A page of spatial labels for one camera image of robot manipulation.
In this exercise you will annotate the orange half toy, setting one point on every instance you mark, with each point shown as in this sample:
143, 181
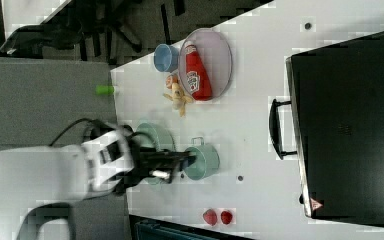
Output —
170, 80

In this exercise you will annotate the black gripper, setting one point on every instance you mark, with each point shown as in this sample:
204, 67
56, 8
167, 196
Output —
149, 162

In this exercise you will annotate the grey round plate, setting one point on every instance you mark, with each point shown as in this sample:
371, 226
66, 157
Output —
216, 56

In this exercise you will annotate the large red strawberry toy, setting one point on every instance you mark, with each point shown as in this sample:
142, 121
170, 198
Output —
210, 217

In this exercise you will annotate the black steel toaster oven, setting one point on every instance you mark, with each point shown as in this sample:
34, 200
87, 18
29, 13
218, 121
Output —
336, 96

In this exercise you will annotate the blue cup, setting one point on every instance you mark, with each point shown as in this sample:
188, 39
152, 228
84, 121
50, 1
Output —
166, 58

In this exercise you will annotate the peeled banana toy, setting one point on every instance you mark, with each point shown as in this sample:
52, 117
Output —
178, 98

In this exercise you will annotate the green small object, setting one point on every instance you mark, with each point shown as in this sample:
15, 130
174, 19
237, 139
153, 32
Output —
104, 90

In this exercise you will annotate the green oval colander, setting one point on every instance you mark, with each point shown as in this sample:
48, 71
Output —
161, 138

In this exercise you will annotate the red ketchup bottle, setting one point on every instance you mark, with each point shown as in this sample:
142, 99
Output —
196, 75

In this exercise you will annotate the small red strawberry toy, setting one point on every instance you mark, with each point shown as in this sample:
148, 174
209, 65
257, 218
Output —
226, 217

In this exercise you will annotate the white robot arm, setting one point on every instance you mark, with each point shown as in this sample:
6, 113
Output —
40, 185

